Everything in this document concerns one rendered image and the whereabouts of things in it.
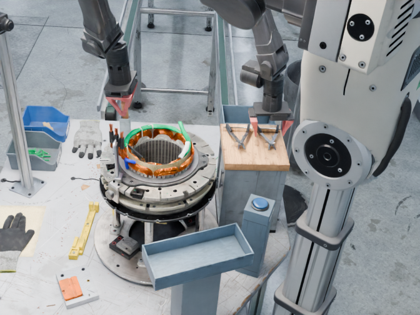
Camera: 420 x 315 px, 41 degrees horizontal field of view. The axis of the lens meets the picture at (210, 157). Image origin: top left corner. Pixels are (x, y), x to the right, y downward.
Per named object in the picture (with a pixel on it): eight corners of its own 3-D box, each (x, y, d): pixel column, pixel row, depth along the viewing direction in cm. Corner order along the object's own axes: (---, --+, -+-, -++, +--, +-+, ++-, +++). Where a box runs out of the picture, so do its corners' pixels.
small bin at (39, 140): (63, 148, 205) (61, 132, 200) (55, 172, 194) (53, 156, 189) (18, 146, 204) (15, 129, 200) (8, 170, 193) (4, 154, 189)
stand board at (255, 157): (219, 129, 176) (220, 123, 175) (278, 130, 178) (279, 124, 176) (224, 170, 161) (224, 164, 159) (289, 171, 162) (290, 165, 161)
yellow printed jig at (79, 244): (88, 208, 182) (88, 200, 179) (99, 209, 182) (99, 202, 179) (68, 259, 164) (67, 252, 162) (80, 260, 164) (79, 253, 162)
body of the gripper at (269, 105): (252, 107, 166) (254, 85, 162) (286, 106, 167) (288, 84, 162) (255, 119, 161) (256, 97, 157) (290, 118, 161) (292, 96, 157)
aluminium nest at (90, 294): (56, 277, 159) (55, 271, 158) (87, 267, 162) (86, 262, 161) (67, 309, 151) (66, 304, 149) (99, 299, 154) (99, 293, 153)
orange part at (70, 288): (59, 282, 156) (58, 280, 155) (76, 277, 158) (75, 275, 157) (65, 302, 151) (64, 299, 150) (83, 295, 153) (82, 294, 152)
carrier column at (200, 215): (194, 235, 173) (198, 184, 160) (202, 235, 173) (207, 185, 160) (194, 240, 171) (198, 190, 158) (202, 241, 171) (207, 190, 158)
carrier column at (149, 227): (145, 260, 163) (144, 209, 150) (153, 260, 163) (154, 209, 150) (144, 267, 161) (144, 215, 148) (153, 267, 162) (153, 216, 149)
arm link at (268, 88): (277, 79, 153) (288, 71, 156) (257, 72, 156) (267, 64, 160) (275, 100, 157) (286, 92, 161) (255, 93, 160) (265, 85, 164)
